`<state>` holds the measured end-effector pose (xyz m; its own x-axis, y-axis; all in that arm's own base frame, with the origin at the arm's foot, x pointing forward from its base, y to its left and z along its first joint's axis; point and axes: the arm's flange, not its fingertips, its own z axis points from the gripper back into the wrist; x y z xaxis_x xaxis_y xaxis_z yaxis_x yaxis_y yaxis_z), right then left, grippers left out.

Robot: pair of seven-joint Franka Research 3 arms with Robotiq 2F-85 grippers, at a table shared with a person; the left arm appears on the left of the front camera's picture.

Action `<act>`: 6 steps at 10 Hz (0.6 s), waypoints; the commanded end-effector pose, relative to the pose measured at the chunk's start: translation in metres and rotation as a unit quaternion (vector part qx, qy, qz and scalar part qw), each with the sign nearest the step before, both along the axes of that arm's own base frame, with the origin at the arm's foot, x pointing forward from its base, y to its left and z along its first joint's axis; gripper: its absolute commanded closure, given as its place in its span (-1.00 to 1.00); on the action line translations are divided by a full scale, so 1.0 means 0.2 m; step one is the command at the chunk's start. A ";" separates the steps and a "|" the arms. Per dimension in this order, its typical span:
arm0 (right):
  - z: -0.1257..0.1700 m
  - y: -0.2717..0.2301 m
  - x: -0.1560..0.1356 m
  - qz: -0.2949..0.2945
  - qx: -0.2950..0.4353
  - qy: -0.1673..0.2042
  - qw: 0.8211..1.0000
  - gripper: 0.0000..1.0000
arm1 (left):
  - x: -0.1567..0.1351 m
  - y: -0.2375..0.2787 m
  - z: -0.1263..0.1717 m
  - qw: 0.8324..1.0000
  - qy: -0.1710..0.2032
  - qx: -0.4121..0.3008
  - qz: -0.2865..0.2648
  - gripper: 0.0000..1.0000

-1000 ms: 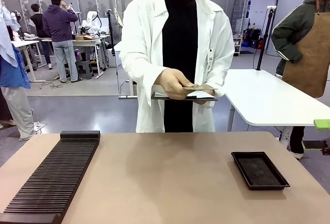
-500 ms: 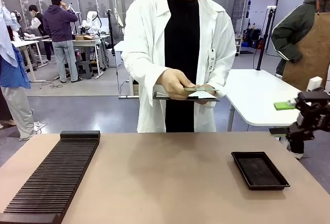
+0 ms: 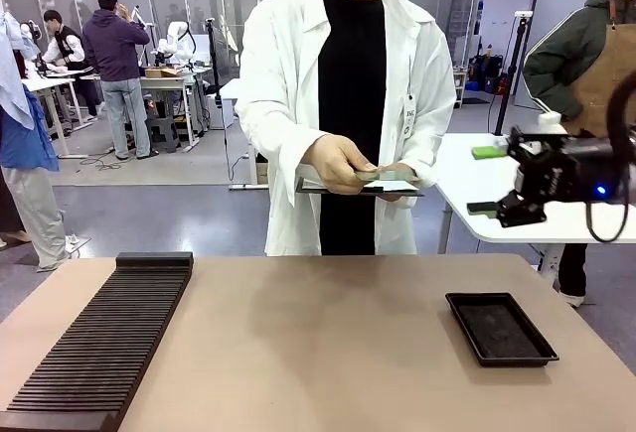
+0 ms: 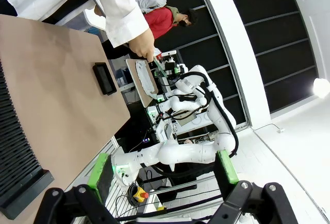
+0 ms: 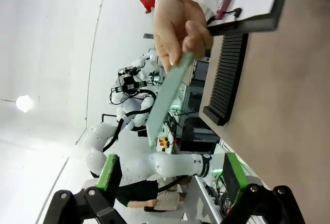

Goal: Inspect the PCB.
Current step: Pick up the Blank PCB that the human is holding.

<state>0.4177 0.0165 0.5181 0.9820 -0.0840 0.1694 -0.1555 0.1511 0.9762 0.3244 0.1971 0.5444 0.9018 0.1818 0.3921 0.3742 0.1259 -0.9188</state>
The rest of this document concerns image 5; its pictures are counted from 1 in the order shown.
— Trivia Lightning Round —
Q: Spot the round ceiling lamp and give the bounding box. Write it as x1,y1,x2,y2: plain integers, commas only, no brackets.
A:
15,94,34,113

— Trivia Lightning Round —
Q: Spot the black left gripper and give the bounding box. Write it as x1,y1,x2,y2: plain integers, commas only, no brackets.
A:
117,66,146,96

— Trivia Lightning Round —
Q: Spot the black clipboard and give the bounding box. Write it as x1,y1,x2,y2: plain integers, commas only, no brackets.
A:
206,0,291,37

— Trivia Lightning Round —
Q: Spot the yellow emergency stop box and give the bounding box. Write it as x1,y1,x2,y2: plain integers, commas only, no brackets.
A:
157,135,172,149

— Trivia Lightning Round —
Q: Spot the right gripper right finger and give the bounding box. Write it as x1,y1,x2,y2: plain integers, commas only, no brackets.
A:
219,152,306,224

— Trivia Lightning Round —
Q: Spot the black slotted PCB rack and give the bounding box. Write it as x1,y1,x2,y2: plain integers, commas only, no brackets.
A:
202,32,250,126

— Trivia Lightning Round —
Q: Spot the seated person in black shirt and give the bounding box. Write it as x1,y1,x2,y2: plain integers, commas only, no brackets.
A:
115,176,191,213

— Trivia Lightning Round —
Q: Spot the person's bare hand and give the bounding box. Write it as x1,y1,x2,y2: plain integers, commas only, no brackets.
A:
154,0,213,66

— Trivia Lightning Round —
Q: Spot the green perforated PCB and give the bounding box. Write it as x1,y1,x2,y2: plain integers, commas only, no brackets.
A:
145,51,195,147

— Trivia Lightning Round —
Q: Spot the person in red top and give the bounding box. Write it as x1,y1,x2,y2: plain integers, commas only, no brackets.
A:
128,0,157,15

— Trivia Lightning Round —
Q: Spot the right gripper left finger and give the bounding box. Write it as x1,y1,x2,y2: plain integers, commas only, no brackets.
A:
37,153,127,224

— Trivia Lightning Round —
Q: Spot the dark computer monitor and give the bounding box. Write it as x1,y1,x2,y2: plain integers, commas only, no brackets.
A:
193,59,209,80

